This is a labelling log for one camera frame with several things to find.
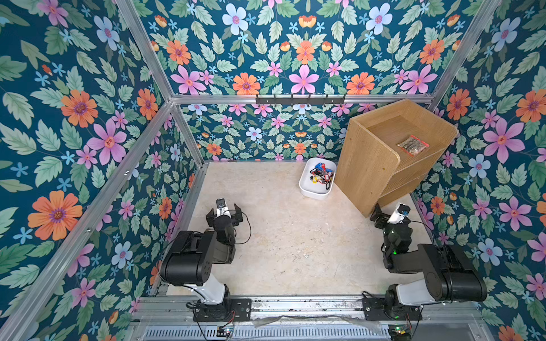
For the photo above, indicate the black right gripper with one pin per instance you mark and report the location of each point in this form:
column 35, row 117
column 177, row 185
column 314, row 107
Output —
column 379, row 217

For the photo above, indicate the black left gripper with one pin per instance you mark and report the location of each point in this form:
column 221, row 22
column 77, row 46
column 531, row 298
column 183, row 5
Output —
column 235, row 217

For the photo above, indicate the wooden shelf cabinet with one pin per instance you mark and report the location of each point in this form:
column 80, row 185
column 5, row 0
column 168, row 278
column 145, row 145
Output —
column 373, row 169

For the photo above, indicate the white storage tray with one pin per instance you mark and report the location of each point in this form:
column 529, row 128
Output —
column 315, row 191

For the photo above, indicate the pile of colourful key tags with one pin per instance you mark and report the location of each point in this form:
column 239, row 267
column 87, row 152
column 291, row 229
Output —
column 320, row 174

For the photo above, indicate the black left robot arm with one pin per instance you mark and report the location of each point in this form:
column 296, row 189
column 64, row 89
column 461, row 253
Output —
column 189, row 261

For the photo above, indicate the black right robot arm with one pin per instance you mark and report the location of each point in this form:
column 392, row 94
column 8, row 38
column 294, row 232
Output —
column 446, row 273

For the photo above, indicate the clear bag of small parts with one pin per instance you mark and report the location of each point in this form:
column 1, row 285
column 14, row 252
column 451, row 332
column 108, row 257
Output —
column 412, row 146

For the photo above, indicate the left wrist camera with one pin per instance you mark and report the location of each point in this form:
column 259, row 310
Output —
column 221, row 207

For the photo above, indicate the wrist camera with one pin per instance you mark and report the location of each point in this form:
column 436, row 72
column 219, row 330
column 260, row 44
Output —
column 400, row 215
column 221, row 207

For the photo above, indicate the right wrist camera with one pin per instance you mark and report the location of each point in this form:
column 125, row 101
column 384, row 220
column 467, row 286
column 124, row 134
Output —
column 400, row 215

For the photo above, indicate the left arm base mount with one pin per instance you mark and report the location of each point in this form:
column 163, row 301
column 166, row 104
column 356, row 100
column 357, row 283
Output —
column 230, row 310

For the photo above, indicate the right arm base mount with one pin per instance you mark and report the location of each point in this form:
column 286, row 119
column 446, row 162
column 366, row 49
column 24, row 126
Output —
column 388, row 308

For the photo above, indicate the black wall hook rail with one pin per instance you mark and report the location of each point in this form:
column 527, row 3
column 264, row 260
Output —
column 286, row 100

